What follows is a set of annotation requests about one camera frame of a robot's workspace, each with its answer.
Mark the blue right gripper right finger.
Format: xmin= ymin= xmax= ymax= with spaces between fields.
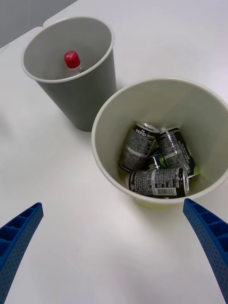
xmin=182 ymin=198 xmax=228 ymax=304

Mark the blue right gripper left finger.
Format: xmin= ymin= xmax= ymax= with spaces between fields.
xmin=0 ymin=202 xmax=44 ymax=304

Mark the black and silver drink can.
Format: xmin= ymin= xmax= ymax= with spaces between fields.
xmin=127 ymin=167 xmax=190 ymax=199

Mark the black and green drink can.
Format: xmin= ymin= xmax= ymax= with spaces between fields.
xmin=146 ymin=153 xmax=168 ymax=171

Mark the yellow-green plastic bin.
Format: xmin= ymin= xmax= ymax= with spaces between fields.
xmin=91 ymin=77 xmax=228 ymax=210

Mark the grey plastic bin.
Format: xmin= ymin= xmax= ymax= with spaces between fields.
xmin=20 ymin=16 xmax=117 ymax=133

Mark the clear bottle with red cap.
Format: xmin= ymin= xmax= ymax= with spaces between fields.
xmin=63 ymin=50 xmax=84 ymax=76

